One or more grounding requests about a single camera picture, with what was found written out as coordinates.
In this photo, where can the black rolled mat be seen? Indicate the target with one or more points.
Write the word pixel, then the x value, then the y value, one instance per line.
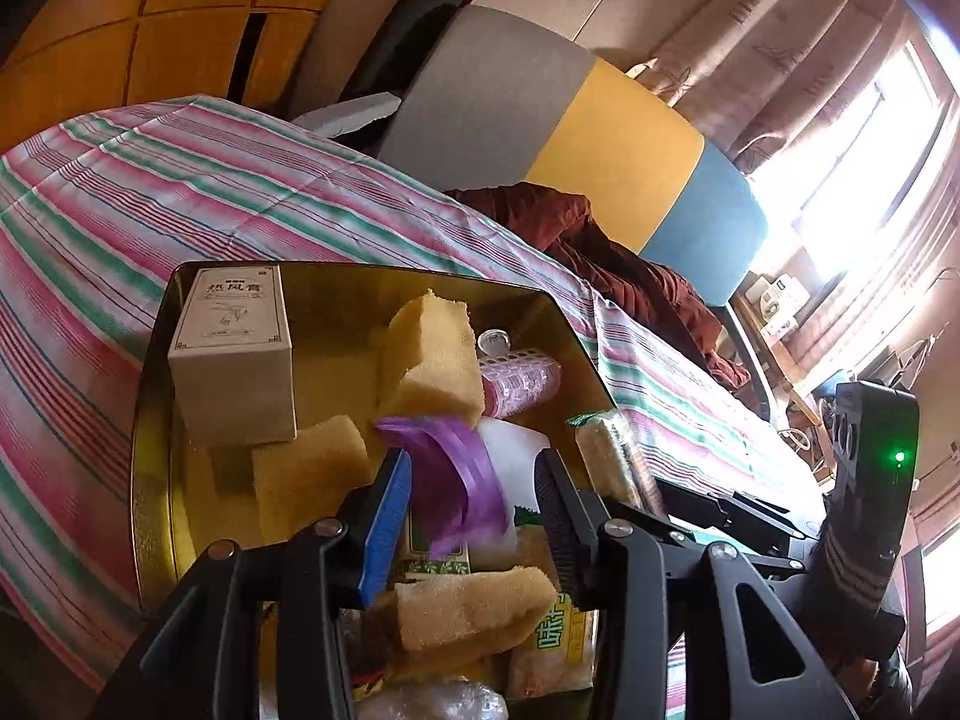
pixel 405 30

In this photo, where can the yellow sponge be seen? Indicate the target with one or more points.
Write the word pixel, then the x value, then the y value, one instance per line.
pixel 307 472

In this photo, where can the grey yellow blue chair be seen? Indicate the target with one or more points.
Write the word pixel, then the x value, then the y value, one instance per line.
pixel 525 105

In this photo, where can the long brown sponge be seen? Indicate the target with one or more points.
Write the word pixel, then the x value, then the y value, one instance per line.
pixel 472 607

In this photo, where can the yellow green snack packet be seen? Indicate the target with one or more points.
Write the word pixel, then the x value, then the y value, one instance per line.
pixel 551 649

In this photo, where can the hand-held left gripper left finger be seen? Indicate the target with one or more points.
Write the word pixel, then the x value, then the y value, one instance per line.
pixel 386 525

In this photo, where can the tall yellow sponge block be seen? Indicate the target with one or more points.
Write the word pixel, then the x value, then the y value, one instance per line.
pixel 435 352

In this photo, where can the purple plastic ribbon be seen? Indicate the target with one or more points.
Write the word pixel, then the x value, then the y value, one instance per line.
pixel 465 472

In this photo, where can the clear plastic cap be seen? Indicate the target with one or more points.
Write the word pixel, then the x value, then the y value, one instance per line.
pixel 495 343

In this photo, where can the dark red cloth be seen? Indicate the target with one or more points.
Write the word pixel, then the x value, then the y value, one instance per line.
pixel 637 277

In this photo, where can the white cardboard box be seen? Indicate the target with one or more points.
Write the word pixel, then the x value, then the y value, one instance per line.
pixel 229 360

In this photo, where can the gold tin box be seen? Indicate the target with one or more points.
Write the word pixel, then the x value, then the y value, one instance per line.
pixel 330 330

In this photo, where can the striped pink green tablecloth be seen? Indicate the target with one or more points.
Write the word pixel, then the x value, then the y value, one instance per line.
pixel 150 202

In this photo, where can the pink patterned curtain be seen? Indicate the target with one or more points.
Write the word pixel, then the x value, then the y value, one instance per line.
pixel 900 262
pixel 780 37

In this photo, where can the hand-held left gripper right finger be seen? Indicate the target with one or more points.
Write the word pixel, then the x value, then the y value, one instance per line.
pixel 559 532

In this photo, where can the green beige snack packet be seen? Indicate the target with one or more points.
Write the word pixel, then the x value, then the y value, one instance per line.
pixel 611 454

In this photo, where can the orange wooden wardrobe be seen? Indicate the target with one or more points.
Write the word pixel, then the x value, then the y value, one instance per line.
pixel 150 30

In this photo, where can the cluttered wooden desk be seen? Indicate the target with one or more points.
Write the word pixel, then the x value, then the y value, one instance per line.
pixel 787 360

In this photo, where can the clear plastic bag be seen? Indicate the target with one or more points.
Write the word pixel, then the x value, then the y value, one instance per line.
pixel 427 699

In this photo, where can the pink hair roller tube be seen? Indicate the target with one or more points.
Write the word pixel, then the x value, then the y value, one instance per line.
pixel 521 386

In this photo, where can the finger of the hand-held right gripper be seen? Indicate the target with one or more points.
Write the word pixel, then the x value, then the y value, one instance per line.
pixel 720 511
pixel 787 559

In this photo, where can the white sponge block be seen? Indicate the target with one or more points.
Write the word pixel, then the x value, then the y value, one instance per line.
pixel 514 457

